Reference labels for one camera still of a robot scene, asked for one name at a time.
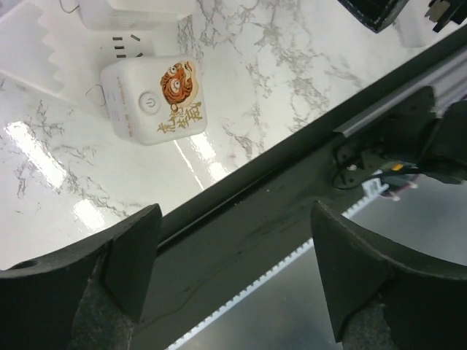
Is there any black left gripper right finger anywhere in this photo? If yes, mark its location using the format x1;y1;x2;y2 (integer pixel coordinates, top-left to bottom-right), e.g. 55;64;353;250
311;202;466;349

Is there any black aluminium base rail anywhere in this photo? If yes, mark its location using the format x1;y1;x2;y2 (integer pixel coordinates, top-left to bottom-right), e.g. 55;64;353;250
131;28;466;349

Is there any white cube plug tiger print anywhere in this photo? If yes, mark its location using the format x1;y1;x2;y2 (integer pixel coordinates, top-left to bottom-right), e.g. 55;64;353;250
100;55;207;146

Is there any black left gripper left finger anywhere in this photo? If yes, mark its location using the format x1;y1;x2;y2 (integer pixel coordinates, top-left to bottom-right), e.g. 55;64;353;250
1;204;161;349

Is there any white toothed cable duct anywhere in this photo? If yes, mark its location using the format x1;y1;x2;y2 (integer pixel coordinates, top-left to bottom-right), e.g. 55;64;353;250
169;191;369;349

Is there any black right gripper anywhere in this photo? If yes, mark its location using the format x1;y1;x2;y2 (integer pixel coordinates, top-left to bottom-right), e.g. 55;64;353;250
339;0;409;33

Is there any white triangular power strip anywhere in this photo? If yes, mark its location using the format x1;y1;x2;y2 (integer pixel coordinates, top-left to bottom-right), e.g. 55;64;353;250
1;1;196;113

